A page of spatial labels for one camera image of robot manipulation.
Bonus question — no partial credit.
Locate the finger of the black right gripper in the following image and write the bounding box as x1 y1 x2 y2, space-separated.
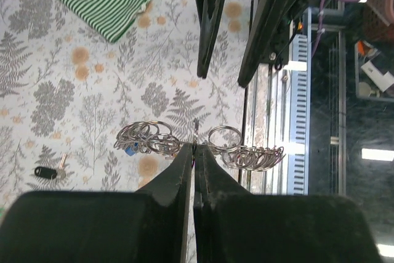
238 0 308 87
196 0 225 78

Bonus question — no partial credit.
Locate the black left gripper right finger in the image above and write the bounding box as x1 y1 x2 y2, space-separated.
194 145 381 262

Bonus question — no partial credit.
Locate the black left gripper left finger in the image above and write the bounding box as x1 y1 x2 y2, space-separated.
1 144 193 262

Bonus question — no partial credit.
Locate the blue key tags cluster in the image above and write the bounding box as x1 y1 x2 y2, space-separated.
125 142 139 156

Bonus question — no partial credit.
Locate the silver key on black tag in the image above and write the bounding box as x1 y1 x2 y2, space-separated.
57 153 67 180

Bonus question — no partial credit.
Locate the brown woven basket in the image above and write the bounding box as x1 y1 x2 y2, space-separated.
363 0 393 44

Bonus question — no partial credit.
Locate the black key tag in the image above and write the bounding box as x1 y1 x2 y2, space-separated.
34 166 58 180

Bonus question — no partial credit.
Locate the floral table mat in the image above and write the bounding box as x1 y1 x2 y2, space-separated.
1 0 251 216

